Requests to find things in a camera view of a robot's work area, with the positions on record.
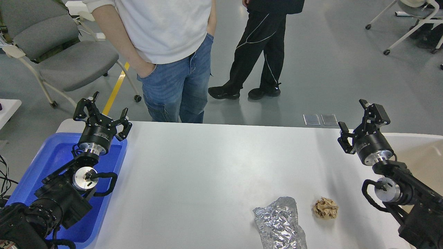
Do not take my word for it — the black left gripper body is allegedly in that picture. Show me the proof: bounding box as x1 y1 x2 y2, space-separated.
78 116 124 156

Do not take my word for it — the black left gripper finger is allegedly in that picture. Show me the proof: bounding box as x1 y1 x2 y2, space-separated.
73 92 101 122
112 108 132 141

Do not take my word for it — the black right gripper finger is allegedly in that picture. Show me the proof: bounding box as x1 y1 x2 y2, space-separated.
359 99 391 133
337 122 356 154

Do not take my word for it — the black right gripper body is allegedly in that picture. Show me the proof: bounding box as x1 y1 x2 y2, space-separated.
350 132 394 166

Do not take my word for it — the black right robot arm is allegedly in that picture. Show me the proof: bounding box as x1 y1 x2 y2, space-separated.
337 99 443 249

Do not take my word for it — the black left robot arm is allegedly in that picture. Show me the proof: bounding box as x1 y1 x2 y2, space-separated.
1 92 132 249

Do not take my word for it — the right metal floor plate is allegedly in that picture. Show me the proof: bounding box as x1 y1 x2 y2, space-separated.
321 114 338 126

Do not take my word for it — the metal floor plate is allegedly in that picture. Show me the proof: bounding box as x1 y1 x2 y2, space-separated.
321 114 338 126
303 114 320 126

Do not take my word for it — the left metal floor plate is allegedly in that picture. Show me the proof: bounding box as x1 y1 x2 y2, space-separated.
303 114 320 126

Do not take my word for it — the blue plastic bin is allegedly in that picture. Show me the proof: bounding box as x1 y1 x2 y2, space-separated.
7 132 128 249

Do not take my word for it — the beige plastic bin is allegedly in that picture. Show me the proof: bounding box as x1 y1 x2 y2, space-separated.
384 133 443 194

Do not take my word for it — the crumpled brown paper ball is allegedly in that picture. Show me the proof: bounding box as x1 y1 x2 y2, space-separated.
312 197 339 220

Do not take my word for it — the white side table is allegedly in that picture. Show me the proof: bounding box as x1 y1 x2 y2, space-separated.
0 99 22 129

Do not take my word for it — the grey office chair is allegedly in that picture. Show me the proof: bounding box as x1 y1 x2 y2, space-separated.
1 0 128 108

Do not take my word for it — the person in white shirt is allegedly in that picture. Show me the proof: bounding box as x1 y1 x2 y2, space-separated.
83 0 217 123

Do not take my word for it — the crumpled aluminium foil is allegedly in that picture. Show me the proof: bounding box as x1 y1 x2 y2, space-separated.
253 196 307 249

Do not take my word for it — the white box on floor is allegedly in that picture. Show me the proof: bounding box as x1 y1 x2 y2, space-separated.
65 0 95 22

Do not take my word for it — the white chair on wheels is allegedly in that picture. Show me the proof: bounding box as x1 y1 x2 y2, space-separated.
365 0 443 56

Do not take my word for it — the person in black clothes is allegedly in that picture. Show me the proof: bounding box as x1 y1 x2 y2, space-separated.
208 0 304 100

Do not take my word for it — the black cable bundle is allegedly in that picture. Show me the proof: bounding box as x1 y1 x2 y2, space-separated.
0 154 18 208

